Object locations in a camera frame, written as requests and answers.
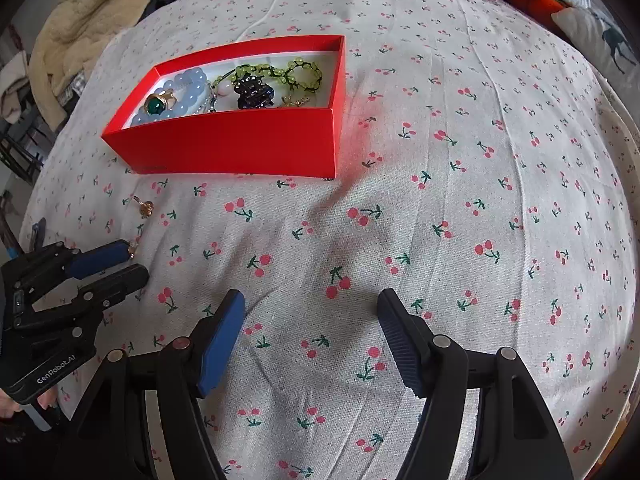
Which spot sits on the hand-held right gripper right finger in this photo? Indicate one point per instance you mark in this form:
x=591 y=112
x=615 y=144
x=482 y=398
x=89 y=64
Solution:
x=400 y=340

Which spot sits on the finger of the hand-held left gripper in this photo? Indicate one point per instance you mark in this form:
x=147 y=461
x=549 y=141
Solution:
x=115 y=282
x=100 y=257

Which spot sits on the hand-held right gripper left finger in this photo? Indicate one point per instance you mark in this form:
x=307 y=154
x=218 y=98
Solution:
x=222 y=345

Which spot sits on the small gold earring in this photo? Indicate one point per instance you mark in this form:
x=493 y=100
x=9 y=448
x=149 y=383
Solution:
x=133 y=248

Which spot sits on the red cardboard box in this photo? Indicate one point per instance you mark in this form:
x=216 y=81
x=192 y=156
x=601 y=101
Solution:
x=225 y=140

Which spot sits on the person's left hand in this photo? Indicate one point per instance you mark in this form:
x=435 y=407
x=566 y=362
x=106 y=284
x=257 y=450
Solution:
x=7 y=406

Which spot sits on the dark chair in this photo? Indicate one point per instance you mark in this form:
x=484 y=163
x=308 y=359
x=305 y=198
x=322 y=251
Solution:
x=25 y=145

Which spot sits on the cherry print bedsheet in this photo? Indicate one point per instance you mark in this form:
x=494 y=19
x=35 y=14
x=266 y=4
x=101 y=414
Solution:
x=450 y=210

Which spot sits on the beige blanket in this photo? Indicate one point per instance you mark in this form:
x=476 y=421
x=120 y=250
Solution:
x=85 y=20

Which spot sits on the deer print pillow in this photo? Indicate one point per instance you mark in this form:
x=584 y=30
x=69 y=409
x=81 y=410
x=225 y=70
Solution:
x=600 y=40

